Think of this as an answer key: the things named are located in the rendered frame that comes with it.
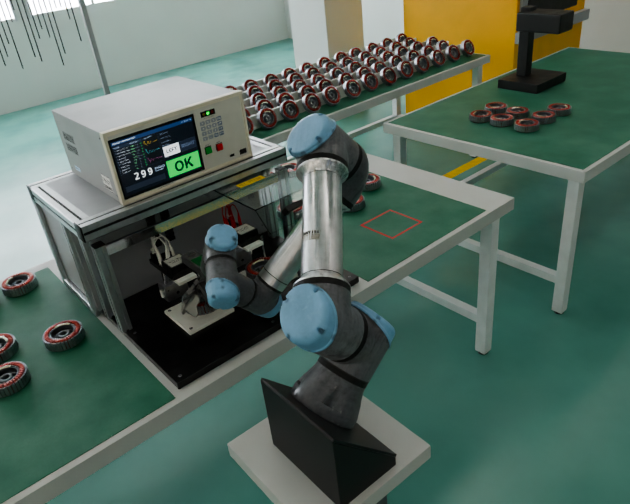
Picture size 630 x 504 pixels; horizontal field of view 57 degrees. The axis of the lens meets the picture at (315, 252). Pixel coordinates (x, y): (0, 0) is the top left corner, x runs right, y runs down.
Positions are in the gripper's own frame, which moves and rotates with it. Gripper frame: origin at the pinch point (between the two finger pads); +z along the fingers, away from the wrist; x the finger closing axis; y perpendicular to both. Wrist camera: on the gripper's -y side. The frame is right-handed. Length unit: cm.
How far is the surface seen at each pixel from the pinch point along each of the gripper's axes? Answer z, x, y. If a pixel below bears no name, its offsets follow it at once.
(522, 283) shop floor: 70, 173, 45
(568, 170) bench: -6, 157, 26
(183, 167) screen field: -18.9, 11.7, -31.4
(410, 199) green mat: 10, 97, -1
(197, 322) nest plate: 3.7, -3.5, 3.7
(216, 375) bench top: -3.5, -10.3, 21.9
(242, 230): -1.7, 23.6, -13.9
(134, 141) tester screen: -28.7, -0.4, -37.6
